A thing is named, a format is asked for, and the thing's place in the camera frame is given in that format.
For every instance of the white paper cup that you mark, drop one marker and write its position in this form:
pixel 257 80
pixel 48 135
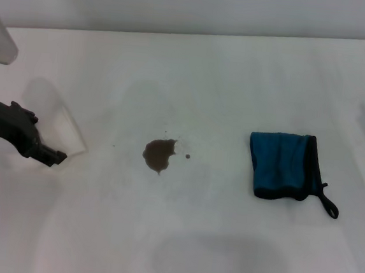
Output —
pixel 71 133

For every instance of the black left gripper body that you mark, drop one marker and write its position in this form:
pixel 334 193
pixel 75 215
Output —
pixel 10 128

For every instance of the dark brown liquid stain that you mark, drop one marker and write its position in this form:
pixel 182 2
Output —
pixel 158 155

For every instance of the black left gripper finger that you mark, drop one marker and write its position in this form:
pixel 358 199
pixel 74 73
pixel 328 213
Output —
pixel 53 156

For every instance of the blue rag with black trim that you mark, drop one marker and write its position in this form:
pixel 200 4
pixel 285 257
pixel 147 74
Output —
pixel 279 164

